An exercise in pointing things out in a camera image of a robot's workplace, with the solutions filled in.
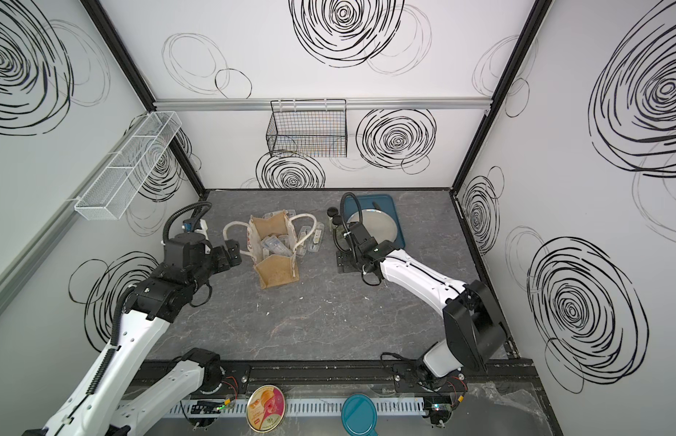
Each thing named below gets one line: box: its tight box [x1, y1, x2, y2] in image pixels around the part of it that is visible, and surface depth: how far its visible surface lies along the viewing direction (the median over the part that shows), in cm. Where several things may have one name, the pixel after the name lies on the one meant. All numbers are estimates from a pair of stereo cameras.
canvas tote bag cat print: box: [222, 209, 319, 289], surface depth 95 cm
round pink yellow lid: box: [245, 385, 287, 434], surface depth 68 cm
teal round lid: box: [340, 393, 379, 436], surface depth 63 cm
